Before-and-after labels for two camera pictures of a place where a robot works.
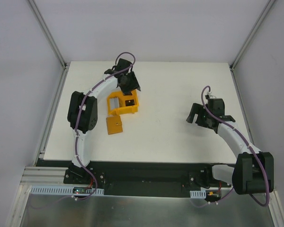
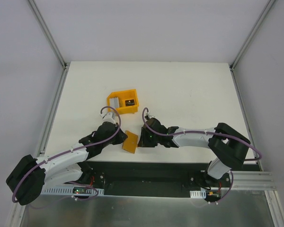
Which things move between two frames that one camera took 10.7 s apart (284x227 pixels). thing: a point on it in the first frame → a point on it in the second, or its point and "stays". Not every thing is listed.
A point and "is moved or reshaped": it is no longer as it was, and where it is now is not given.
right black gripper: x=201 y=116 → x=143 y=136
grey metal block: x=114 y=103 stays
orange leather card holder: x=114 y=124 is moved or reshaped
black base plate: x=146 y=179 stays
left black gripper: x=130 y=83 → x=119 y=137
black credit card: x=130 y=102 stays
